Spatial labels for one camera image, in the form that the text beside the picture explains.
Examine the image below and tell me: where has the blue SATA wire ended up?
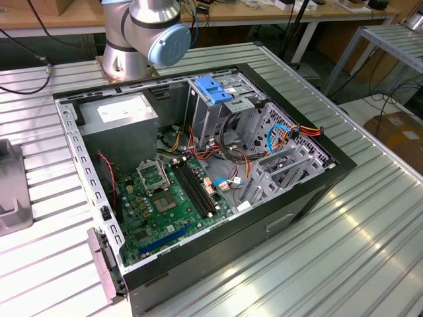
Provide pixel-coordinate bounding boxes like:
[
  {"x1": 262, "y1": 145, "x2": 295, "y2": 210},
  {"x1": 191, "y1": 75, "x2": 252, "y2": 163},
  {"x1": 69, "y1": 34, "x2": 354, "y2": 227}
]
[{"x1": 266, "y1": 123, "x2": 293, "y2": 156}]

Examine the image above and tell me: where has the grey power supply unit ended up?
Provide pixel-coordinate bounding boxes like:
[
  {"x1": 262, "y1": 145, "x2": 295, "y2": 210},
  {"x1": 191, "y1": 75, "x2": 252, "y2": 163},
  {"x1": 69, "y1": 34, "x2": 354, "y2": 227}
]
[{"x1": 77, "y1": 92, "x2": 160, "y2": 176}]

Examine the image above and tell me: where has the blue expansion slot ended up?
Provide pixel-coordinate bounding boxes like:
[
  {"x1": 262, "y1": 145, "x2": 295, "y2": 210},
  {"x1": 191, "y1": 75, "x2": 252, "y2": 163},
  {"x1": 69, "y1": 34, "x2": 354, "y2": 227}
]
[{"x1": 138, "y1": 221, "x2": 194, "y2": 255}]

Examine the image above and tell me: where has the metal socket cover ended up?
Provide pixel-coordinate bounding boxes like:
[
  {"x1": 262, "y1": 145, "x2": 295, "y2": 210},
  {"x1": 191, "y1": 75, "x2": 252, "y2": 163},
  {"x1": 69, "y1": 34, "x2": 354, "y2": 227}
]
[{"x1": 136, "y1": 158, "x2": 171, "y2": 195}]

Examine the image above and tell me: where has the red black fan wire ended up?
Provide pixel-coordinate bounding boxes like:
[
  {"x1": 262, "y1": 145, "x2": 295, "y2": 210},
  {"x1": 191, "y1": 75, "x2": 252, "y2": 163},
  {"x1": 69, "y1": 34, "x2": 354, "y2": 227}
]
[{"x1": 95, "y1": 150, "x2": 118, "y2": 212}]

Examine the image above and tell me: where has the blue plastic cage latch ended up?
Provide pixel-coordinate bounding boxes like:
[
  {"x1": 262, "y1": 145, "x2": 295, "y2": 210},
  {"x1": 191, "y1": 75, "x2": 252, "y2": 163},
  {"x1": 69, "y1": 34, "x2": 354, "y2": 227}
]
[{"x1": 194, "y1": 76, "x2": 234, "y2": 104}]

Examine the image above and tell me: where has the metal slat side table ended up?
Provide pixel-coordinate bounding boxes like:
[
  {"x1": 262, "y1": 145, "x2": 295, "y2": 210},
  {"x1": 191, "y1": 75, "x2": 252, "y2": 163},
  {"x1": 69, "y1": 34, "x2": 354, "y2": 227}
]
[{"x1": 325, "y1": 24, "x2": 423, "y2": 96}]

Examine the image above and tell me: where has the yellow black wire bundle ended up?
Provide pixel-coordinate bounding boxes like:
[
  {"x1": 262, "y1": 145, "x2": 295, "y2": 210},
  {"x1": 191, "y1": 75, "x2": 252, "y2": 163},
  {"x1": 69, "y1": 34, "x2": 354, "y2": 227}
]
[{"x1": 165, "y1": 128, "x2": 186, "y2": 153}]

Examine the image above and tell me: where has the silver metal cylinder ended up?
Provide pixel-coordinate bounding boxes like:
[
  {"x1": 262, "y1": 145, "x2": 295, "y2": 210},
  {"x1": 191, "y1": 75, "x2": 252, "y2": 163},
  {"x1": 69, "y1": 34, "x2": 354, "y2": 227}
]
[{"x1": 404, "y1": 9, "x2": 423, "y2": 32}]

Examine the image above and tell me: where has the black RAM slot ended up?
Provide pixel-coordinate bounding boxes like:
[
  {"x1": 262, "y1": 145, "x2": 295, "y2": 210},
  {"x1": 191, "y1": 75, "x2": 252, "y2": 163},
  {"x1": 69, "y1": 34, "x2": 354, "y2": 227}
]
[
  {"x1": 180, "y1": 157, "x2": 221, "y2": 211},
  {"x1": 171, "y1": 159, "x2": 213, "y2": 218},
  {"x1": 175, "y1": 158, "x2": 217, "y2": 215},
  {"x1": 184, "y1": 155, "x2": 225, "y2": 208}
]

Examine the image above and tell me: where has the blue wire with pink plug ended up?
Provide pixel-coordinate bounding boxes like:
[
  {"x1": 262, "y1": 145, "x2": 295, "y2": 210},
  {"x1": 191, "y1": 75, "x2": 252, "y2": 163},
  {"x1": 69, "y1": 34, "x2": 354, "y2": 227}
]
[{"x1": 213, "y1": 177, "x2": 245, "y2": 192}]

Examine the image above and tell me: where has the metal disk bay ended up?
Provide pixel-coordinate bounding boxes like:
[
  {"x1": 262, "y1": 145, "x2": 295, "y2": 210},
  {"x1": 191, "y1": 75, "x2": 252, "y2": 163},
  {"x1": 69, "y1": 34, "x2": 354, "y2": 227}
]
[{"x1": 237, "y1": 101, "x2": 334, "y2": 212}]

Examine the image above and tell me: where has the black open PC case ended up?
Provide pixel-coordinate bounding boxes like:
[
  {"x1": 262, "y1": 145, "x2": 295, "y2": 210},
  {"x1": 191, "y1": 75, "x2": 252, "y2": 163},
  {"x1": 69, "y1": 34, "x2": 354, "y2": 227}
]
[{"x1": 52, "y1": 62, "x2": 358, "y2": 317}]

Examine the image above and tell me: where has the grey parts rack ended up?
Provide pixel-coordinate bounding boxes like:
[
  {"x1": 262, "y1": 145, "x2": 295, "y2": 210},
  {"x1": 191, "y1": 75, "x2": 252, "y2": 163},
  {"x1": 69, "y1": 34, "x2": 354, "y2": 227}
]
[{"x1": 0, "y1": 138, "x2": 36, "y2": 237}]

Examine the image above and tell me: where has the green motherboard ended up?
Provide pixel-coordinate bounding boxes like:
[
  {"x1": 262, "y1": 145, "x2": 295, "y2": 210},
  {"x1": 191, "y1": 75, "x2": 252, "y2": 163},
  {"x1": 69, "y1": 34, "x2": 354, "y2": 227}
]
[{"x1": 115, "y1": 158, "x2": 235, "y2": 267}]

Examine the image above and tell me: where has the CPU socket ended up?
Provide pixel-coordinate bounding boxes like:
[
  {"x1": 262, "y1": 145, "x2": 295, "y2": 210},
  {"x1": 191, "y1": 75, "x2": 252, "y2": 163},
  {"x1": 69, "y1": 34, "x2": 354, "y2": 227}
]
[{"x1": 150, "y1": 188, "x2": 182, "y2": 215}]

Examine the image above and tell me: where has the wooden desk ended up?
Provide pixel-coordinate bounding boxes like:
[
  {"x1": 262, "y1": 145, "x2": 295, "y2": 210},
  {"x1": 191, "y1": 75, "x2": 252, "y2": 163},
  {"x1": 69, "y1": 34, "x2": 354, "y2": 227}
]
[{"x1": 0, "y1": 0, "x2": 401, "y2": 64}]

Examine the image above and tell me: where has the black cable with metal plug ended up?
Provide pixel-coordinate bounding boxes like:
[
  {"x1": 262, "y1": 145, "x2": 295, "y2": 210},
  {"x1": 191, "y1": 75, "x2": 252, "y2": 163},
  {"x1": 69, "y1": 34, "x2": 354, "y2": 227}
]
[{"x1": 0, "y1": 28, "x2": 54, "y2": 96}]

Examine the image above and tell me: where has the red orange wire bundle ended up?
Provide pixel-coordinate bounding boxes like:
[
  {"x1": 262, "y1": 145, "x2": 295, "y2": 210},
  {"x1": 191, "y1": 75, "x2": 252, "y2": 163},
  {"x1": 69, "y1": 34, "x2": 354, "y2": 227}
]
[{"x1": 186, "y1": 125, "x2": 232, "y2": 163}]

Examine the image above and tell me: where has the brown cardboard box with labels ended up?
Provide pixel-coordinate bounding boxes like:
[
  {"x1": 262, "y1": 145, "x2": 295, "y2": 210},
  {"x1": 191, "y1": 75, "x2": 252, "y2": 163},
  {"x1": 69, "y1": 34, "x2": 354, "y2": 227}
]
[{"x1": 363, "y1": 110, "x2": 423, "y2": 166}]

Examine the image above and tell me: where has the grey plastic bezel strip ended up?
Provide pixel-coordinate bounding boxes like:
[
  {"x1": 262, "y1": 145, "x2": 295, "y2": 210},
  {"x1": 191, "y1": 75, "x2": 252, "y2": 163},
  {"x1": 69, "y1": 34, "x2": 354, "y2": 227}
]
[{"x1": 86, "y1": 227, "x2": 129, "y2": 305}]

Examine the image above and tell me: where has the black tripod stand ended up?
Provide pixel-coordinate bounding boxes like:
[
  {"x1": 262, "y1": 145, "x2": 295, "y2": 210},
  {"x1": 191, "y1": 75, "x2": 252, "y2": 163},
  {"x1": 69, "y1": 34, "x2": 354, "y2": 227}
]
[{"x1": 279, "y1": 0, "x2": 313, "y2": 65}]

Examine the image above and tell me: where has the metal optical drive cage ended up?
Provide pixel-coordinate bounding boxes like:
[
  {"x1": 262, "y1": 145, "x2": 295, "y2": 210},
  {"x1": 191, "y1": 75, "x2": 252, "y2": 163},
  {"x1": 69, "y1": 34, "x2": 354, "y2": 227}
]
[{"x1": 183, "y1": 72, "x2": 267, "y2": 149}]

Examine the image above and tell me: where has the black wire loop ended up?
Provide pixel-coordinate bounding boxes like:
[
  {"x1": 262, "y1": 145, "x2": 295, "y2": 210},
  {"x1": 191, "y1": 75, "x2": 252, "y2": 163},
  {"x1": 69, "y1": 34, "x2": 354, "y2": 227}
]
[{"x1": 219, "y1": 112, "x2": 254, "y2": 181}]

